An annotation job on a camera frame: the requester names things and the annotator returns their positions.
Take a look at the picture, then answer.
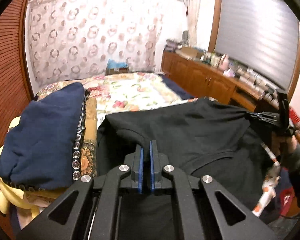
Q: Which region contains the black printed t-shirt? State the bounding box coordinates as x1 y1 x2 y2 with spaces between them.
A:
96 96 281 240

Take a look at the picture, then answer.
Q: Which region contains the person right hand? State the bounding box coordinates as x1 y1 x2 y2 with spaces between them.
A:
271 132 298 164

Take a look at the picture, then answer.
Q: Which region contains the mustard sunflower folded garment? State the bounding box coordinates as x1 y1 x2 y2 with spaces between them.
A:
24 98 97 207

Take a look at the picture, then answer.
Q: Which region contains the dark navy blanket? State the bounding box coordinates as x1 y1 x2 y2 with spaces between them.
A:
159 74 194 100

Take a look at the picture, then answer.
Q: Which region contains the orange print white bedsheet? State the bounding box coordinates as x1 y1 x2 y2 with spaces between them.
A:
252 142 281 217

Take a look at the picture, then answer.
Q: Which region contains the floral cream quilt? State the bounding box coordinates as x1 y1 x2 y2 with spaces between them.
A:
36 71 183 128

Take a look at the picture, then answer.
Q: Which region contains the wooden sideboard cabinet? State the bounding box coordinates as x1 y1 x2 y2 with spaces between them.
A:
161 51 278 112

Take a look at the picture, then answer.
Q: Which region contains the grey window blind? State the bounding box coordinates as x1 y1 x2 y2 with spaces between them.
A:
215 0 299 89

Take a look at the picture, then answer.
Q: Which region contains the navy blue folded garment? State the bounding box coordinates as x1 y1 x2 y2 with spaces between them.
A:
0 82 87 190

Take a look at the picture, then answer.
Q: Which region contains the blue item box by bed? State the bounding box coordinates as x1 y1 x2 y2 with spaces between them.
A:
106 59 129 75

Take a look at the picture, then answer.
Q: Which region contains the cardboard box on cabinet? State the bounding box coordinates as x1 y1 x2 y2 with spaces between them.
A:
175 47 203 59

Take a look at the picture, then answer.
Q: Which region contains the pink circle patterned curtain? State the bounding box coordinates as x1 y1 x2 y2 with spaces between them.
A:
27 0 163 87

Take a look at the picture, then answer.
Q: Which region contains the brown louvered wardrobe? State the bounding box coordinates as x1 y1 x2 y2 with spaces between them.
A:
0 0 35 240

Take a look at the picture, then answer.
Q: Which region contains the cream side curtain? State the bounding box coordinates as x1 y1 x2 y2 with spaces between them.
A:
187 0 201 47

